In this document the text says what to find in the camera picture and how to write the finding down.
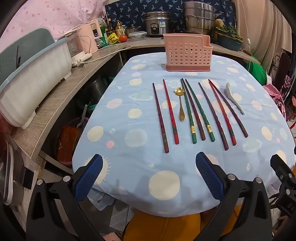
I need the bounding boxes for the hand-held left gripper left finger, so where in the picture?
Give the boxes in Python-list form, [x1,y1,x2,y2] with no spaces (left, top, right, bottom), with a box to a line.
[26,154,104,241]

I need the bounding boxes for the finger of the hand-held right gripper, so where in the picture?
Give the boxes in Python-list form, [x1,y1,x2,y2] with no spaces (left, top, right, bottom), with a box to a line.
[270,153,296,189]

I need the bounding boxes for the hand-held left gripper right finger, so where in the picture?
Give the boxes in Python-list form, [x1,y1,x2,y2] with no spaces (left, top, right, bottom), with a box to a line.
[195,152,273,241]

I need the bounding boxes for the maroon chopstick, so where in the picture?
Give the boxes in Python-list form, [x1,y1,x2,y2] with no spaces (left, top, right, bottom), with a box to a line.
[182,78,206,141]
[198,82,229,151]

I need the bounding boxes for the red black-patterned chopstick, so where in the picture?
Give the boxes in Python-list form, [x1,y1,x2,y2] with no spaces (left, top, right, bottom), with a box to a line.
[163,79,179,145]
[208,80,237,146]

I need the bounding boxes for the green chopstick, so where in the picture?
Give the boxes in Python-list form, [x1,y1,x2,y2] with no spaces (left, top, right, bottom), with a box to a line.
[180,78,196,143]
[185,79,216,142]

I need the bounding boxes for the dark red chopstick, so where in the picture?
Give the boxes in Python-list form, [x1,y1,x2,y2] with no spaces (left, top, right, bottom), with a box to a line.
[208,79,249,138]
[152,83,170,154]

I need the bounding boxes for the gold flower spoon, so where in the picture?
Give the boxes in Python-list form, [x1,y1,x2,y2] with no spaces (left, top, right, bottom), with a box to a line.
[174,87,186,121]

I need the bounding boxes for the white ceramic soup spoon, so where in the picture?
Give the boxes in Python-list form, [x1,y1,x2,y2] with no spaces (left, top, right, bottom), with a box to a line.
[225,81,245,115]

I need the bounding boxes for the pink perforated utensil holder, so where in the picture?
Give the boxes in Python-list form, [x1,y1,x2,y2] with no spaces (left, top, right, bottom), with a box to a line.
[163,34,213,72]

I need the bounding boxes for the red orange bag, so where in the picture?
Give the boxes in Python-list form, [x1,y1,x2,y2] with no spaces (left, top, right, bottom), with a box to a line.
[56,125,83,166]

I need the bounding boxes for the pink plastic basket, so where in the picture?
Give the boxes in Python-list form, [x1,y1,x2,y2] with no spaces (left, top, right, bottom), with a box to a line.
[65,116,90,131]

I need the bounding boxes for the orange cloth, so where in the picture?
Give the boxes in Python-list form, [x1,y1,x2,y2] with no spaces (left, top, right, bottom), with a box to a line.
[123,204,244,241]

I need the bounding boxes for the pink floral cloth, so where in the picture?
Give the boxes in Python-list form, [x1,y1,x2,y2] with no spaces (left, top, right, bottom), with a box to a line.
[263,76,287,121]

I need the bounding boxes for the wooden counter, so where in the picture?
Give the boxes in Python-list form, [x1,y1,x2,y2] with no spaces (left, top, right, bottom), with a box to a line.
[11,37,261,164]

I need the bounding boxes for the dark metal pot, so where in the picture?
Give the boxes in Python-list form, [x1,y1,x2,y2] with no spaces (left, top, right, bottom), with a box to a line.
[87,75,110,103]

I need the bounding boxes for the dark chair back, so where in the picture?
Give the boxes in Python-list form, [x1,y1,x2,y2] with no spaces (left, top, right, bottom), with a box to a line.
[271,52,292,89]

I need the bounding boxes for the green cloth bag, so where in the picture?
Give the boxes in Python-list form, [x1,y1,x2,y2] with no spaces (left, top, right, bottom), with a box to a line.
[245,55,269,85]

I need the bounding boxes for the white plastic dish drainer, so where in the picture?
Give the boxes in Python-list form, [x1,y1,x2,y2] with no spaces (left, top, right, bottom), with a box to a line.
[0,37,73,129]

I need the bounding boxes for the white power strip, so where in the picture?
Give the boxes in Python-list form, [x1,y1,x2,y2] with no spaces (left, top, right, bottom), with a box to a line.
[71,53,93,68]

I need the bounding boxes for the blue planter with greens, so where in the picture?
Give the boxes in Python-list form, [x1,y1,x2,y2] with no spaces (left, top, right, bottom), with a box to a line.
[215,24,244,52]

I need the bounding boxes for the green white packet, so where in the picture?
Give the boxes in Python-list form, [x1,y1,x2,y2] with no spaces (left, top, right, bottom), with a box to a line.
[95,19,109,49]

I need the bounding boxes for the beige curtain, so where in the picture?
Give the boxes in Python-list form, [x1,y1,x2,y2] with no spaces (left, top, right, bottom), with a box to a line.
[233,0,293,73]

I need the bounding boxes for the pink kitchen appliance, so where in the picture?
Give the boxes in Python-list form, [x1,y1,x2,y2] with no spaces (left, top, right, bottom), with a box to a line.
[76,19,103,54]

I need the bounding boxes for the yellow packet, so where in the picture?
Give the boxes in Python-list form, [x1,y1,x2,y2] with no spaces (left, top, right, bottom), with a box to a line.
[107,33,120,45]

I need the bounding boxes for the teal dish drainer lid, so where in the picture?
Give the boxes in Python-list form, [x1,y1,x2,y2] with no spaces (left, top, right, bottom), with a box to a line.
[0,28,56,87]

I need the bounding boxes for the clear food container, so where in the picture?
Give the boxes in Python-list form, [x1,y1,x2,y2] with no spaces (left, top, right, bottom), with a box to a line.
[128,31,147,42]

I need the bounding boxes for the dark sauce bottle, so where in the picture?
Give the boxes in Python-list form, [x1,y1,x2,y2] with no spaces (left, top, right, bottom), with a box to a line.
[106,19,114,37]

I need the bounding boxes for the yellow oil bottle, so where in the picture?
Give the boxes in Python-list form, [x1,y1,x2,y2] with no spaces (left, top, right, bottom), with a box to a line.
[115,20,124,37]

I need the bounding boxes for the small pot with glass lid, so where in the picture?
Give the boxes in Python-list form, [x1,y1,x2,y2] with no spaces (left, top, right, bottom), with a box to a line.
[125,24,142,37]

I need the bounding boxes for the stainless steel steamer pot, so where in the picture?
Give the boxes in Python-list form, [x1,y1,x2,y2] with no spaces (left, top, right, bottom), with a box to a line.
[183,1,222,35]

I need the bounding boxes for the steel rice cooker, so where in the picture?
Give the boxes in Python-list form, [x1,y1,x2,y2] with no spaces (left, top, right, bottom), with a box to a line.
[144,11,172,38]

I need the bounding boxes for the pink dotted curtain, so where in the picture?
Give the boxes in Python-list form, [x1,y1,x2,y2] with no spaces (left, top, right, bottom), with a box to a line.
[3,0,109,48]

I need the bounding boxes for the navy floral cloth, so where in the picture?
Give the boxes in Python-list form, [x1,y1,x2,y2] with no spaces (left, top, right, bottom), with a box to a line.
[105,0,237,33]

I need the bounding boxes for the white power cord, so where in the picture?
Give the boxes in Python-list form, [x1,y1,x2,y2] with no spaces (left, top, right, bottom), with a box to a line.
[87,44,133,63]

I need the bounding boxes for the white cord with switch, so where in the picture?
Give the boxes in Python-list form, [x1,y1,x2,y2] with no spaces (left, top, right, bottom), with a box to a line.
[239,0,253,66]

